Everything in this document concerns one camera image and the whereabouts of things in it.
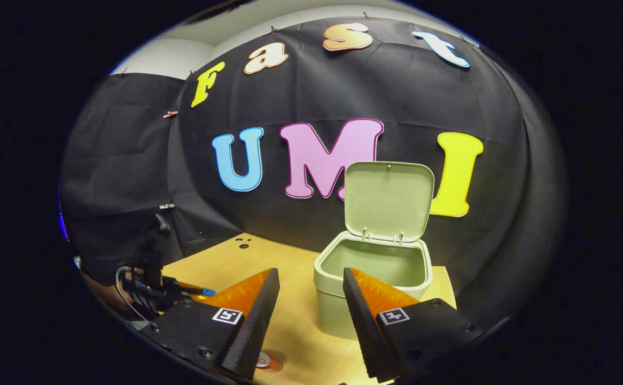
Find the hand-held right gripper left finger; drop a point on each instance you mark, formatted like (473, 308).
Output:
(258, 321)

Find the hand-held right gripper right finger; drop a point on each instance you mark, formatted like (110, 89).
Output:
(362, 321)

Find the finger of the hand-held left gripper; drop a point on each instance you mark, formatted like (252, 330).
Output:
(188, 287)

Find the blue paper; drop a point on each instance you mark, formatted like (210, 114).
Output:
(209, 292)

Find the red pop can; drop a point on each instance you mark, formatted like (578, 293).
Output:
(267, 362)

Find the pale green desktop garbage bin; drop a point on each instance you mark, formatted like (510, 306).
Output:
(386, 203)

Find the copper cloth clip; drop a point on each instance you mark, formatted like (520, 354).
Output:
(170, 114)

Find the black backdrop cloth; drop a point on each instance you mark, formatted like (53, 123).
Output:
(397, 91)

